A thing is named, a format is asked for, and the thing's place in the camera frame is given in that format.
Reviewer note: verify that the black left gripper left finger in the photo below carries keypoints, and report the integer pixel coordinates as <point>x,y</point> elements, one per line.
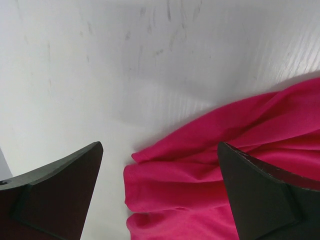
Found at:
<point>52,201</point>

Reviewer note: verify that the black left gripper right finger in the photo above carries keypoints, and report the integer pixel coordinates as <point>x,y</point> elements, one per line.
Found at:
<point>268,202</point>

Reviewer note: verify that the pink t shirt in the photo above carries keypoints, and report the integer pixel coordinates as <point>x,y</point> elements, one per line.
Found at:
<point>175,188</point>

